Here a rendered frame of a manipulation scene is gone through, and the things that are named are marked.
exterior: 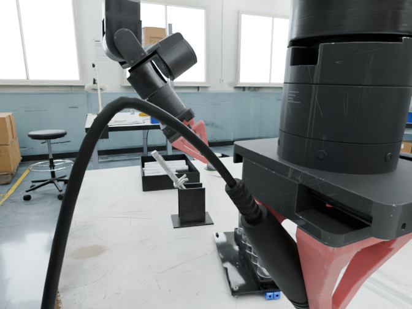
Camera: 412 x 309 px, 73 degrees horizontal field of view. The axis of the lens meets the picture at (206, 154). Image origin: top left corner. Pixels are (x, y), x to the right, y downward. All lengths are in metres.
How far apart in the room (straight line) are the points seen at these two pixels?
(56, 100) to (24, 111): 0.44
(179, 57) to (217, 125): 4.67
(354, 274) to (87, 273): 0.39
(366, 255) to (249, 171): 0.08
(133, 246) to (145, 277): 0.09
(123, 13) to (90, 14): 4.32
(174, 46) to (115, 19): 0.11
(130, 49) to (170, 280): 0.36
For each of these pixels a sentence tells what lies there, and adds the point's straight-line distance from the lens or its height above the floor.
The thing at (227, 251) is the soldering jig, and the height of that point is 0.76.
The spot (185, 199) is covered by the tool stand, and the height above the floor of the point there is 0.80.
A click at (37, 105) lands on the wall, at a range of 4.76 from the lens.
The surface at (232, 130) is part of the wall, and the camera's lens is 5.33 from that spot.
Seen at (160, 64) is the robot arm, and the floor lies 1.06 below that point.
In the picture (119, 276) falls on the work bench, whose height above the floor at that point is 0.75.
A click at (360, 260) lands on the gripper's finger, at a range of 0.18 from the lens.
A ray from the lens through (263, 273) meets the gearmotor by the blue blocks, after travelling 0.42.
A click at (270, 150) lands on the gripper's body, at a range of 0.16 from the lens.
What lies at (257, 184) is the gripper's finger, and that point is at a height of 0.97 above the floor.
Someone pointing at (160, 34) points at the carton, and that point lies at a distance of 2.52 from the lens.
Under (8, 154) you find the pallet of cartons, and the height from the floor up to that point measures 0.34.
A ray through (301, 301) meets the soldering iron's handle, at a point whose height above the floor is 0.90.
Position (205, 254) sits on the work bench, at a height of 0.75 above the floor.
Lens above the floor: 1.02
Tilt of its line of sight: 13 degrees down
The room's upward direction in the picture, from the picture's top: straight up
